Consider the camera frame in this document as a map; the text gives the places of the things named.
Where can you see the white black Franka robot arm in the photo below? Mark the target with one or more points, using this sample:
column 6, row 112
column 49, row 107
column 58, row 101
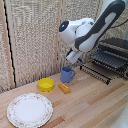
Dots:
column 85, row 31

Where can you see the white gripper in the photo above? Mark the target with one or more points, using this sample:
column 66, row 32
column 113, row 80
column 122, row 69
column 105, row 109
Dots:
column 73, row 56

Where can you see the orange yellow bread block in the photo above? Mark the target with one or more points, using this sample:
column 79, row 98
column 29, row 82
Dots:
column 64, row 88

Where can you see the white floral rimmed plate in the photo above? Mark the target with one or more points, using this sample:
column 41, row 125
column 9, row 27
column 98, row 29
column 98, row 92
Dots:
column 30, row 110

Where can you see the yellow plastic bowl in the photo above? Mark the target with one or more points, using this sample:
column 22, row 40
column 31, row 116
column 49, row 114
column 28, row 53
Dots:
column 46, row 84

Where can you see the blue ceramic mug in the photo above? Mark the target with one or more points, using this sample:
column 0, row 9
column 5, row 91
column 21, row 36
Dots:
column 67, row 74

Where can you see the woven beige folding screen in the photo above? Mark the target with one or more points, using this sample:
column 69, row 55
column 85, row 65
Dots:
column 33, row 36

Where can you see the black dish rack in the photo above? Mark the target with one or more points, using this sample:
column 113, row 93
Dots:
column 113, row 53

